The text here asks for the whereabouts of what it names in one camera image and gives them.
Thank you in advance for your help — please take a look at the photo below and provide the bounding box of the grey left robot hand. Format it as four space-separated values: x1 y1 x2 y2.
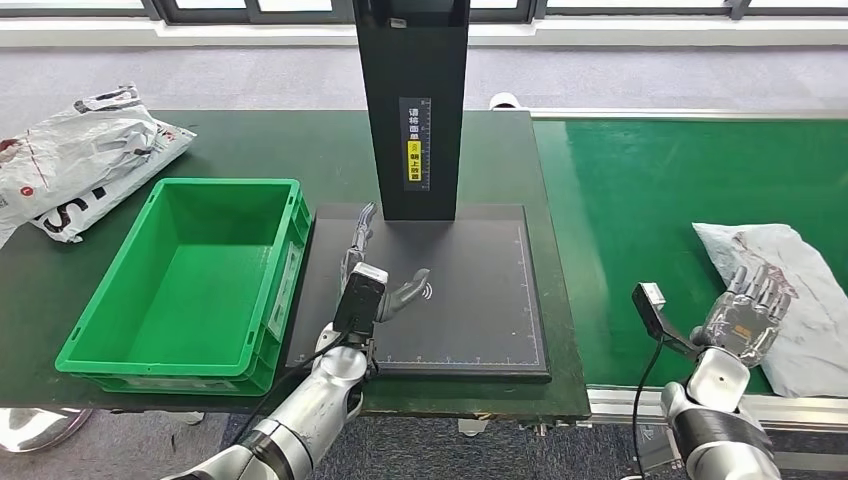
339 201 432 326

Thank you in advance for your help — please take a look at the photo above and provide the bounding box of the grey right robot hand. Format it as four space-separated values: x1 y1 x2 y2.
688 264 793 369

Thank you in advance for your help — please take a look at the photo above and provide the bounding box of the grey parcel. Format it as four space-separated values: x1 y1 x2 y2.
692 223 848 399

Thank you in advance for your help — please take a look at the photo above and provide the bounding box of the green conveyor belt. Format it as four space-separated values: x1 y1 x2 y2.
533 119 848 399

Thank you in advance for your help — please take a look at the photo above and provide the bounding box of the black and yellow label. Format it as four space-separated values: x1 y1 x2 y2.
398 97 433 193

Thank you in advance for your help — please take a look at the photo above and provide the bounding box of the green plastic crate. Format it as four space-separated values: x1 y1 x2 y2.
54 177 313 397

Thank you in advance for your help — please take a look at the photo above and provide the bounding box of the black scanner column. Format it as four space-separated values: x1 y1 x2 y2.
352 0 472 222

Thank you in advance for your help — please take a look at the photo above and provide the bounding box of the white bag with black letters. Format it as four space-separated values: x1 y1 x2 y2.
29 122 198 244

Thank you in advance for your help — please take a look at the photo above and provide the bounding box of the crumpled white courier bag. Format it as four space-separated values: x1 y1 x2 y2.
0 82 160 227

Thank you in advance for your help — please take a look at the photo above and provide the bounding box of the chrome round base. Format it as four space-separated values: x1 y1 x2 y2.
0 408 94 455

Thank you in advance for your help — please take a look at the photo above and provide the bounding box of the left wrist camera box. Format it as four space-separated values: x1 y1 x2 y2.
332 262 390 336

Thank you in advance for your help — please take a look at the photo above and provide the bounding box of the black scanner base plate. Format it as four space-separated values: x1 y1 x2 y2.
286 203 552 384

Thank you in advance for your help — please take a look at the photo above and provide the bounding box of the black right camera cable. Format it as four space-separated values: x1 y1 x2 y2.
630 336 666 480

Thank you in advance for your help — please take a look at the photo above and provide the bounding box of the black camera cable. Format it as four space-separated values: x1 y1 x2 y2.
228 327 352 448
630 336 666 480

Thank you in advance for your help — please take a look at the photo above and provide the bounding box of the black left camera cable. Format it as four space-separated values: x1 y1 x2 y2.
228 327 352 448

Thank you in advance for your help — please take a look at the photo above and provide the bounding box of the dark window frame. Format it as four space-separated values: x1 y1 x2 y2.
0 0 848 26

